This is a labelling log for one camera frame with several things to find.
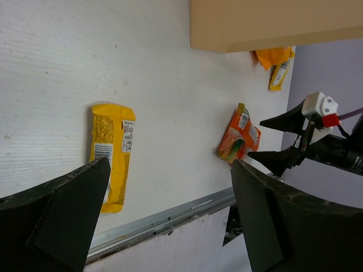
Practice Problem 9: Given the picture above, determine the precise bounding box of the small yellow snack packet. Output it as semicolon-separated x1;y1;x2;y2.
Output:
254;46;295;91

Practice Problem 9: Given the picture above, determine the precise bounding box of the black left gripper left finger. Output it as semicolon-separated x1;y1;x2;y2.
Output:
1;158;111;271

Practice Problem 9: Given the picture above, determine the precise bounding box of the brown paper bag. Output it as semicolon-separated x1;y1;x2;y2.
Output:
190;0;362;53

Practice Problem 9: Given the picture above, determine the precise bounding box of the aluminium table edge rail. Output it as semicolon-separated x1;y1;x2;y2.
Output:
86;188;236;265

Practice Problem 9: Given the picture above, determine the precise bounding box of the orange gummy candy bag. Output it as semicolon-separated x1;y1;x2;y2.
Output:
218;103;261;164

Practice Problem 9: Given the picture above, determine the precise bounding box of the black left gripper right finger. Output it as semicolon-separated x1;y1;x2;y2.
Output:
231;160;362;271

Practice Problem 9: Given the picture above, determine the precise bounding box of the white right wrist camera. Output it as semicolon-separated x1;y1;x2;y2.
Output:
302;92;340;145

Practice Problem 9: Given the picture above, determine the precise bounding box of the yellow snack bar wrapper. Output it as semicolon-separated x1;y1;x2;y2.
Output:
90;104;136;214

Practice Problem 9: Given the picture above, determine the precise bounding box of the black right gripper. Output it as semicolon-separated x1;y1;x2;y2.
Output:
247;102;362;177

